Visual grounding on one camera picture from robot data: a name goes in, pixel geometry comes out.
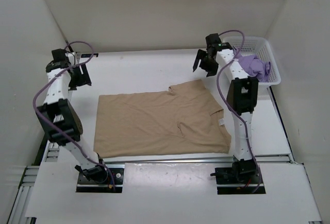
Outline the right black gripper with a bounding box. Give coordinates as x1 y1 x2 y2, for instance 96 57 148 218
193 49 219 77

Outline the purple t shirt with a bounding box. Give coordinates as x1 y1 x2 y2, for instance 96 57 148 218
235 53 272 82

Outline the beige t shirt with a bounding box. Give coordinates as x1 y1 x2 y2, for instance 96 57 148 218
94 80 231 158

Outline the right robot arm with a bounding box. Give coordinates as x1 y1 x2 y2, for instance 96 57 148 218
193 49 258 183

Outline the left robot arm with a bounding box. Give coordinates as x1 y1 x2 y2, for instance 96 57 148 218
37 62 108 184

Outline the blue label sticker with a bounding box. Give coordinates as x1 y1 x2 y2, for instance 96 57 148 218
80 53 99 58

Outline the white plastic basket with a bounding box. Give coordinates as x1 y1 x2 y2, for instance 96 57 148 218
216 36 281 100

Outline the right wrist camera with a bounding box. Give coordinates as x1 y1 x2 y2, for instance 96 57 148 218
205 33 233 53

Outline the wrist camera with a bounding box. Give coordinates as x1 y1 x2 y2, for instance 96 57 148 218
205 33 233 53
45 49 76 73

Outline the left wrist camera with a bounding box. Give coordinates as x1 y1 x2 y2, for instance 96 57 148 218
45 49 76 73

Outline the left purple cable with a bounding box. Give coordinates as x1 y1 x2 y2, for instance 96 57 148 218
32 41 117 191

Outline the aluminium frame rail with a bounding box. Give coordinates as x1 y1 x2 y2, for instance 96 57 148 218
7 51 81 224

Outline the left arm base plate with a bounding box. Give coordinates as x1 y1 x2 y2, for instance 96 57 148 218
76 167 124 193

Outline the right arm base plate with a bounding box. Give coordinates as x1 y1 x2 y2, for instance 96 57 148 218
210 166 266 195

